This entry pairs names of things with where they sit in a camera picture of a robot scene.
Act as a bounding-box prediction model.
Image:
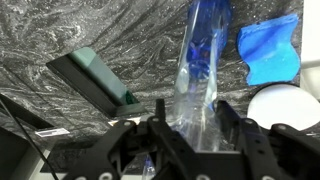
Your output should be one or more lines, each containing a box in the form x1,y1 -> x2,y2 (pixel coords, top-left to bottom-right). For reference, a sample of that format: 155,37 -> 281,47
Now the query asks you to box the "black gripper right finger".
216,100 -> 320,180

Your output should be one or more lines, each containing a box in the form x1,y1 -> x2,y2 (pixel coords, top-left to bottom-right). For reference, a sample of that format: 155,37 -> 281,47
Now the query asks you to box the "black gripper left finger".
63,98 -> 198,180

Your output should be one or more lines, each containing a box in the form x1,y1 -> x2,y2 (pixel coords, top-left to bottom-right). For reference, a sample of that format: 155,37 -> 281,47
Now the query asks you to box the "clear blue dish soap bottle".
142,0 -> 233,180

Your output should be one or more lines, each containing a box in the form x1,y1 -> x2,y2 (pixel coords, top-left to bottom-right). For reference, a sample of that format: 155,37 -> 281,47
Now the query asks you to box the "long white label strip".
108,116 -> 143,127

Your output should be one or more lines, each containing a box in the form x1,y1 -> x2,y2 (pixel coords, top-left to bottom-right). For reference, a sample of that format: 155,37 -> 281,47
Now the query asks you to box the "white ceramic bowl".
247,83 -> 320,132

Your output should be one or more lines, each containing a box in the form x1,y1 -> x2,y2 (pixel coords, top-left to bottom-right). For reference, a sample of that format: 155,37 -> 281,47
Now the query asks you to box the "small white label sticker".
34,127 -> 71,138

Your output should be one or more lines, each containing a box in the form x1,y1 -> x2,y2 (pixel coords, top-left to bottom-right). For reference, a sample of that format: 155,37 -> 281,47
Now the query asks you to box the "blue sponge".
237,13 -> 301,87

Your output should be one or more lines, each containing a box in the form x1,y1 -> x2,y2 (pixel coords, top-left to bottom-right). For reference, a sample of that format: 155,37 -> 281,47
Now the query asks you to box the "black power cable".
0,98 -> 51,180

